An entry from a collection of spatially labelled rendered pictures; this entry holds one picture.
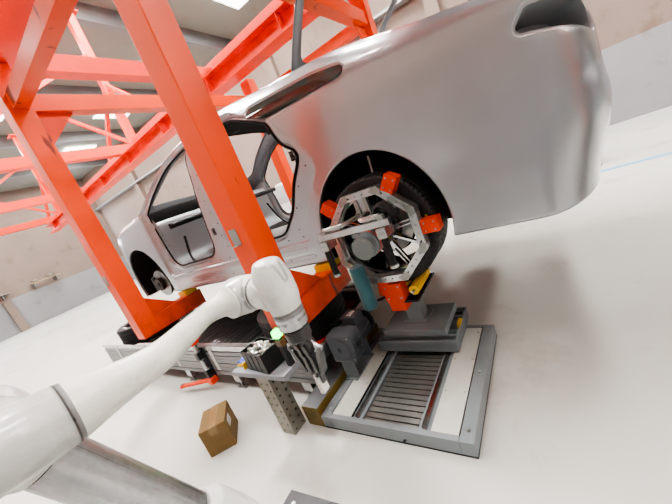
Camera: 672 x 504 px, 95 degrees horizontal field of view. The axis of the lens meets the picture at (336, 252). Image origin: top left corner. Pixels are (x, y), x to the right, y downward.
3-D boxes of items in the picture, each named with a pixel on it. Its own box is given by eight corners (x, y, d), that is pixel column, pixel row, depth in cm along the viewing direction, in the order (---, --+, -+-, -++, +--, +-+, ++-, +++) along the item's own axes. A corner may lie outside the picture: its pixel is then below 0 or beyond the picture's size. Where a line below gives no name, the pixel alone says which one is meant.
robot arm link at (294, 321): (288, 317, 80) (297, 336, 82) (307, 298, 87) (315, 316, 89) (265, 318, 86) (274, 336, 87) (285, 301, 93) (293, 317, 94)
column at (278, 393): (306, 420, 181) (277, 362, 172) (296, 435, 173) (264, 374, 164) (294, 418, 187) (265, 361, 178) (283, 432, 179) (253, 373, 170)
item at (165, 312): (206, 301, 335) (192, 273, 327) (162, 329, 294) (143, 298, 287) (198, 302, 345) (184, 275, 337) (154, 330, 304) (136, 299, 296)
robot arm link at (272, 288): (311, 297, 87) (280, 299, 95) (289, 248, 83) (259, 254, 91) (287, 319, 79) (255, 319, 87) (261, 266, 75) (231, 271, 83)
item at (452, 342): (469, 318, 201) (465, 305, 199) (459, 353, 173) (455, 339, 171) (400, 321, 230) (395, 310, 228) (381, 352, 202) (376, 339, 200)
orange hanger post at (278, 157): (317, 231, 507) (254, 78, 452) (311, 235, 492) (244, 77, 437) (309, 234, 518) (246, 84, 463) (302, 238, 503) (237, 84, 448)
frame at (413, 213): (439, 271, 164) (407, 173, 152) (436, 276, 159) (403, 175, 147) (355, 283, 196) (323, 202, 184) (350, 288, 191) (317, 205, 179)
